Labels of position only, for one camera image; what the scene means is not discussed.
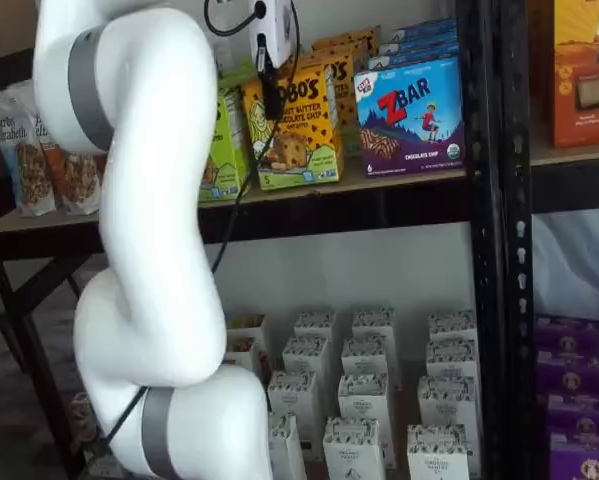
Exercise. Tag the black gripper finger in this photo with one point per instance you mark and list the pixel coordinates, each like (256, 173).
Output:
(271, 95)

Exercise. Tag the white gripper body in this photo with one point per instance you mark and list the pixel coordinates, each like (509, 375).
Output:
(276, 30)

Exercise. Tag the orange peanut butter box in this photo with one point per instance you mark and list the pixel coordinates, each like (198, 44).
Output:
(349, 40)
(304, 150)
(341, 100)

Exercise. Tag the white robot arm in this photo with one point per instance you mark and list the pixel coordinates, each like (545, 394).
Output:
(144, 150)

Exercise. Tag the green apple pie box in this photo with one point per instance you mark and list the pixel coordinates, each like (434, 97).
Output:
(226, 150)
(236, 72)

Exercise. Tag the brown upper shelf board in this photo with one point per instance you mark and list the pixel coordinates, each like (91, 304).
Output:
(379, 182)

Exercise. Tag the brown shelf board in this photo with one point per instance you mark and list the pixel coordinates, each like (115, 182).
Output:
(579, 152)
(379, 182)
(406, 400)

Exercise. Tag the blue Zbar box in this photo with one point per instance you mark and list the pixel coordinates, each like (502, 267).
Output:
(419, 59)
(424, 46)
(429, 29)
(409, 125)

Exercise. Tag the yellow white granola box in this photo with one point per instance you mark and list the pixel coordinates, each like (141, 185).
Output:
(246, 325)
(244, 357)

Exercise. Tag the white floral print box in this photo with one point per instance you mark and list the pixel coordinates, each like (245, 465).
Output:
(436, 452)
(315, 324)
(446, 405)
(366, 356)
(374, 321)
(364, 400)
(451, 360)
(285, 450)
(451, 325)
(351, 450)
(306, 356)
(291, 400)

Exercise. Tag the black metal shelf rack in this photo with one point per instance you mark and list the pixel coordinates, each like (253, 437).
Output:
(479, 250)
(516, 300)

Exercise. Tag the large orange snack box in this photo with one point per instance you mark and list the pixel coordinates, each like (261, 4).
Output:
(569, 125)

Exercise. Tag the brown lower shelf board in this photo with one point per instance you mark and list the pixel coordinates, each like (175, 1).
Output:
(406, 400)

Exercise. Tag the purple snack box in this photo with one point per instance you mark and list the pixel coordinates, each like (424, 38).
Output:
(584, 417)
(584, 462)
(571, 372)
(569, 332)

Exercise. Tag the white granola bag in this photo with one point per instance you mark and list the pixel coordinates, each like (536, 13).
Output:
(34, 175)
(79, 180)

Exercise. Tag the black frame wooden table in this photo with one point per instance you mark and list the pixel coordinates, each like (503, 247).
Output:
(29, 222)

